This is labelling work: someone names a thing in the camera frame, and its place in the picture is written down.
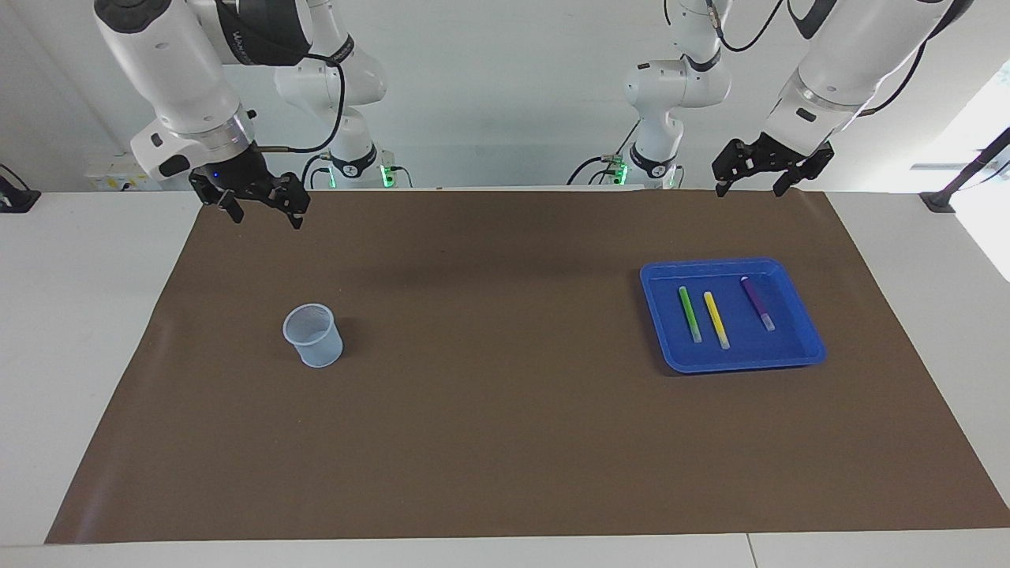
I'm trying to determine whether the black angled stand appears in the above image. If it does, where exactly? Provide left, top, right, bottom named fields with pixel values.
left=919, top=126, right=1010, bottom=214

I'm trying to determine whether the white wall socket strip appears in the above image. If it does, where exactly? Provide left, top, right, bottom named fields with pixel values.
left=85, top=152, right=163, bottom=192

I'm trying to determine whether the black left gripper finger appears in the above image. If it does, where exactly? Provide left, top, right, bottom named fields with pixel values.
left=773, top=144, right=835, bottom=198
left=712, top=140, right=750, bottom=198

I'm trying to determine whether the translucent pale blue cup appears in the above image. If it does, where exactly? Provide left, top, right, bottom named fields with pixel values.
left=282, top=303, right=345, bottom=369

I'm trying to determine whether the brown table mat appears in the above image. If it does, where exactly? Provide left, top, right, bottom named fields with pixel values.
left=45, top=189, right=1010, bottom=545

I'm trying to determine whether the green pen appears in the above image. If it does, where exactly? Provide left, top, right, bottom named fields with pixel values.
left=679, top=286, right=703, bottom=344

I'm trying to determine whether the purple pen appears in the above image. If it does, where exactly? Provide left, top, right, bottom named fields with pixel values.
left=740, top=275, right=776, bottom=331

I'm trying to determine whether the black table clamp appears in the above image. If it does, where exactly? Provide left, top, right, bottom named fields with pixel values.
left=0, top=163, right=42, bottom=214

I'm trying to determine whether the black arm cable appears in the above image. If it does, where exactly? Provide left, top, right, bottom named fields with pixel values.
left=217, top=0, right=348, bottom=155
left=663, top=0, right=975, bottom=119

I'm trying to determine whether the blue plastic tray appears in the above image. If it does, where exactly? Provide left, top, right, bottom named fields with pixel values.
left=639, top=257, right=828, bottom=375

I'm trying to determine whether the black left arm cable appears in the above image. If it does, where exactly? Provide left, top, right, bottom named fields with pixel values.
left=663, top=0, right=975, bottom=119

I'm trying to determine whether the yellow pen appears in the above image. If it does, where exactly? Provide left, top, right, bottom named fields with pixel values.
left=703, top=291, right=731, bottom=350

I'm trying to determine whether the black base cable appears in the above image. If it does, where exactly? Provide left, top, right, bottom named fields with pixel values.
left=564, top=118, right=642, bottom=187
left=300, top=154, right=332, bottom=190

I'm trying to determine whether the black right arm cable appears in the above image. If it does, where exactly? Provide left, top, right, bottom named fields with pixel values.
left=217, top=0, right=348, bottom=155

